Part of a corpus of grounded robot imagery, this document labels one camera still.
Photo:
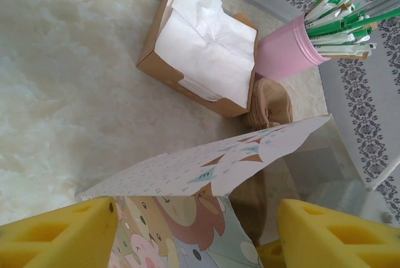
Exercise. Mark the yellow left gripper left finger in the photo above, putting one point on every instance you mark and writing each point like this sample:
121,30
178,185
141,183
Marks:
62,240

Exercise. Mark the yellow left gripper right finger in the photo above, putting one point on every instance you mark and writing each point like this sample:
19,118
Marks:
328,243

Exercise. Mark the printed white paper bag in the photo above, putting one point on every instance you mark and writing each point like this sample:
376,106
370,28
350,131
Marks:
193,168

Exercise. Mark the brown pulp cup carrier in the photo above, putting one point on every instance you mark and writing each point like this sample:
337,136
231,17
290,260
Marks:
268,102

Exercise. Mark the pink cylindrical container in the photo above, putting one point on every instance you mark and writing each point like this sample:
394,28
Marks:
281,49

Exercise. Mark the brown cardboard napkin box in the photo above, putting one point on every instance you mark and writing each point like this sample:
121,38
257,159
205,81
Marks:
153,52

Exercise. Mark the green white wrapped chopsticks bundle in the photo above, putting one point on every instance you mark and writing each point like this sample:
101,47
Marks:
359,22

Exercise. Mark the white paper napkin stack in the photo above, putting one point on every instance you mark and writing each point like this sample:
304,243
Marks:
206,46

